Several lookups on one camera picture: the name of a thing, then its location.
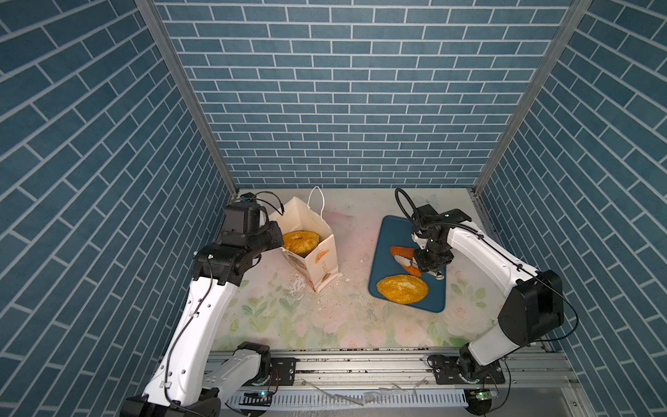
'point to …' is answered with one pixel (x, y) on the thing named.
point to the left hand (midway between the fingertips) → (279, 227)
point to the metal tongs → (406, 261)
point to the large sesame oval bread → (403, 288)
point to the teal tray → (397, 231)
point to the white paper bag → (320, 267)
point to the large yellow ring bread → (300, 242)
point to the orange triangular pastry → (404, 255)
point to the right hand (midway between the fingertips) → (425, 263)
